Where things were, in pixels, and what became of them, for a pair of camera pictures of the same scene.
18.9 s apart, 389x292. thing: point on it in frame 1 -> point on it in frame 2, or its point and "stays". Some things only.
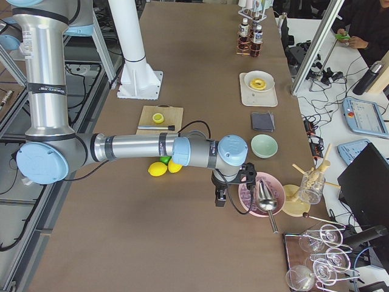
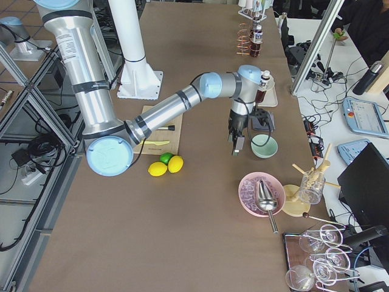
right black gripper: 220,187 -> 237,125
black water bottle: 361,85 stays
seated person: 364,25 stays
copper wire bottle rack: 246,46 stays
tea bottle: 244,41 -> 258,34
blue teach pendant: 364,117 stays
